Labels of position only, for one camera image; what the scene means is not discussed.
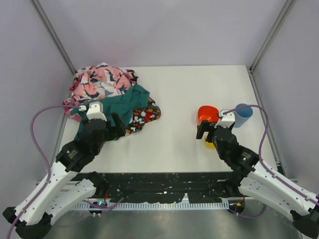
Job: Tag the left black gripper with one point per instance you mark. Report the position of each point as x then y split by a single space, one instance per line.
115 124

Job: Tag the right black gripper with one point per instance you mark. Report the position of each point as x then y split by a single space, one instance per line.
205 129

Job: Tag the teal cloth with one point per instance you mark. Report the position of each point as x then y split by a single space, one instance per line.
135 98

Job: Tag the black orange patterned cloth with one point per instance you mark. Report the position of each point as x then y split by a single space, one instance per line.
142 116

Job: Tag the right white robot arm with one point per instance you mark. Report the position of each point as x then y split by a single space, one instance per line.
255 178

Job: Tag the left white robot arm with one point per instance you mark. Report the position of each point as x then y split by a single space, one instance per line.
35 216

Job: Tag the pink patterned cloth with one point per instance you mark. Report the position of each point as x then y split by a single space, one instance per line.
99 82

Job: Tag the orange plastic cup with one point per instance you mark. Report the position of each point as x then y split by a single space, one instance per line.
208 113

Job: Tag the yellow lemon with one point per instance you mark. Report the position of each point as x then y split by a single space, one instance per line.
209 144

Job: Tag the blue plastic cup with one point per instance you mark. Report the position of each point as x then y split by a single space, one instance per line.
242 114

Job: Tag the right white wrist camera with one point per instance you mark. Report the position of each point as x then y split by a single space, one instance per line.
226 120

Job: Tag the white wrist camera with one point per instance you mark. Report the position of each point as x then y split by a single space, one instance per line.
93 111
226 120

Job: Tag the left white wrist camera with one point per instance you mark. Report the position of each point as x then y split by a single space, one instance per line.
93 111

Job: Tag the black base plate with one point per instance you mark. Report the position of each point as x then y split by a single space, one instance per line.
167 188

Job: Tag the white slotted cable duct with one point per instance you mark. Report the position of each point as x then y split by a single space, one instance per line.
183 205

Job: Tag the right aluminium table rail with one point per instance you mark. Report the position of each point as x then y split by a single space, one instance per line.
280 163

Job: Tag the right aluminium frame post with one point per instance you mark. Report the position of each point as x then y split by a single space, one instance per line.
280 19

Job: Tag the aluminium frame post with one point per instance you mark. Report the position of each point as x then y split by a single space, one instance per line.
49 27
280 19

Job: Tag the left aluminium frame post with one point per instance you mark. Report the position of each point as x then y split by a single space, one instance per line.
49 27

